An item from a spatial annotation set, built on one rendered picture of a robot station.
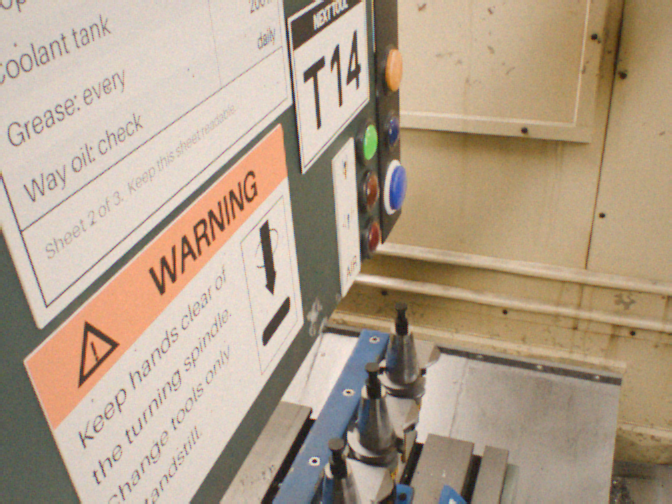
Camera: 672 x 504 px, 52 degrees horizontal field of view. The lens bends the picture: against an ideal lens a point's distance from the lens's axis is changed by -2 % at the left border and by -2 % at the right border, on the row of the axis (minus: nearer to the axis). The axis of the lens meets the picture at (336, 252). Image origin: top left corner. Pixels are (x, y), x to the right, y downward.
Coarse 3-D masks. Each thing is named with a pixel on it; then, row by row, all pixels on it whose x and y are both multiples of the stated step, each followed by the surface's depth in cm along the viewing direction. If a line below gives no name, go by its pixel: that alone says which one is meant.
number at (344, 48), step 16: (336, 32) 33; (352, 32) 35; (336, 48) 34; (352, 48) 36; (336, 64) 34; (352, 64) 36; (336, 80) 34; (352, 80) 36; (336, 96) 34; (352, 96) 37; (336, 112) 35
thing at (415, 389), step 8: (384, 360) 89; (424, 368) 87; (384, 376) 86; (424, 376) 88; (384, 384) 85; (392, 384) 85; (400, 384) 85; (408, 384) 85; (416, 384) 84; (424, 384) 85; (392, 392) 85; (400, 392) 84; (408, 392) 84; (416, 392) 86; (424, 392) 86; (416, 400) 85
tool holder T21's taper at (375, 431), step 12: (384, 396) 74; (360, 408) 75; (372, 408) 74; (384, 408) 74; (360, 420) 76; (372, 420) 74; (384, 420) 75; (360, 432) 76; (372, 432) 75; (384, 432) 75; (360, 444) 77; (372, 444) 76; (384, 444) 76
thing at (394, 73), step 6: (390, 54) 41; (396, 54) 41; (390, 60) 41; (396, 60) 41; (402, 60) 42; (390, 66) 41; (396, 66) 41; (402, 66) 43; (390, 72) 41; (396, 72) 41; (402, 72) 43; (390, 78) 41; (396, 78) 42; (390, 84) 42; (396, 84) 42; (390, 90) 42
